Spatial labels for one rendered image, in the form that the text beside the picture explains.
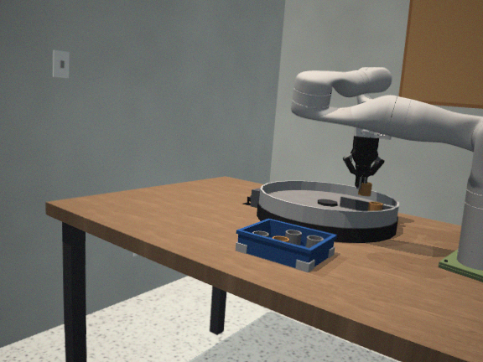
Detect white metal sleeve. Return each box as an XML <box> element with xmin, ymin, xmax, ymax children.
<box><xmin>285</xmin><ymin>230</ymin><xmax>302</xmax><ymax>246</ymax></box>
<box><xmin>306</xmin><ymin>235</ymin><xmax>324</xmax><ymax>248</ymax></box>
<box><xmin>252</xmin><ymin>231</ymin><xmax>269</xmax><ymax>237</ymax></box>

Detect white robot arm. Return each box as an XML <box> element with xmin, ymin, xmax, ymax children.
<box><xmin>291</xmin><ymin>67</ymin><xmax>483</xmax><ymax>271</ymax></box>

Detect bronze bushing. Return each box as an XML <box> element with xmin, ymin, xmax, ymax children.
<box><xmin>358</xmin><ymin>182</ymin><xmax>372</xmax><ymax>196</ymax></box>
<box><xmin>273</xmin><ymin>236</ymin><xmax>289</xmax><ymax>243</ymax></box>
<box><xmin>368</xmin><ymin>202</ymin><xmax>383</xmax><ymax>211</ymax></box>

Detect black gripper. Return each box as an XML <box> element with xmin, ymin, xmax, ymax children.
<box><xmin>343</xmin><ymin>136</ymin><xmax>385</xmax><ymax>189</ymax></box>

